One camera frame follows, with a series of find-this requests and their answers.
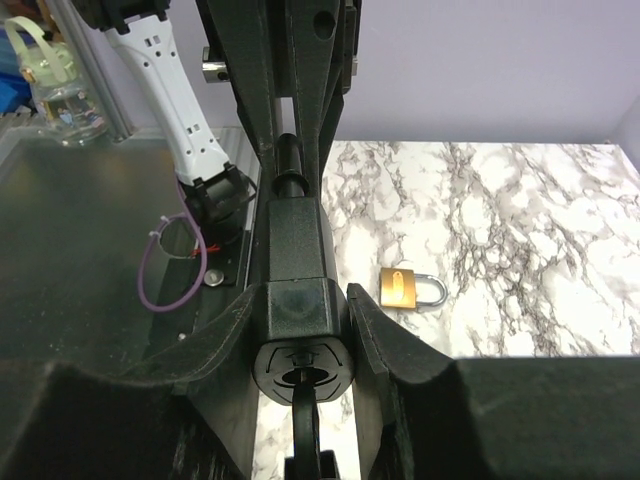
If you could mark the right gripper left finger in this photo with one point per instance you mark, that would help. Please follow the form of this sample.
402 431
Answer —
189 412

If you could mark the black padlock with keys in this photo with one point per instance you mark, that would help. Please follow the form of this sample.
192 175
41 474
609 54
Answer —
301 320

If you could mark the large brass padlock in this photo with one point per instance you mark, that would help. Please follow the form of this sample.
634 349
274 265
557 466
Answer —
398 289

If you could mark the clear plastic storage bin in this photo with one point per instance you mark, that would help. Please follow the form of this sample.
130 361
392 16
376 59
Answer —
74 225

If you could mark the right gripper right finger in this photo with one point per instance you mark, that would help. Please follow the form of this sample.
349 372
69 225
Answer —
423 415

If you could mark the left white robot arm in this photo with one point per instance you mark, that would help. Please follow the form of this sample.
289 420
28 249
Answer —
142 35

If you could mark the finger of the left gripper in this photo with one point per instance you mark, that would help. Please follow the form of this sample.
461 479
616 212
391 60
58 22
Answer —
322 39
238 33

